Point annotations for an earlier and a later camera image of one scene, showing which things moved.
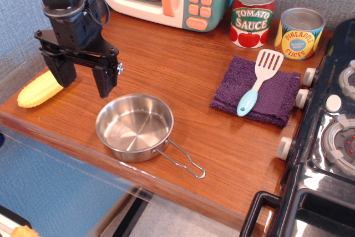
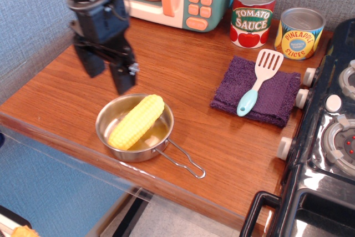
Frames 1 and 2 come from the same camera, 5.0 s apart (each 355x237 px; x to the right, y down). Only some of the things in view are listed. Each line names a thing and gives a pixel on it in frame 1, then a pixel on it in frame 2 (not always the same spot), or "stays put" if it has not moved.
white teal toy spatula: [267, 62] stays put
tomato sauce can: [253, 11] stays put
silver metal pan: [133, 127] stays put
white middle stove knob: [301, 97] stays put
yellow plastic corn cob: [39, 89] -> [136, 121]
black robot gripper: [75, 34] -> [100, 26]
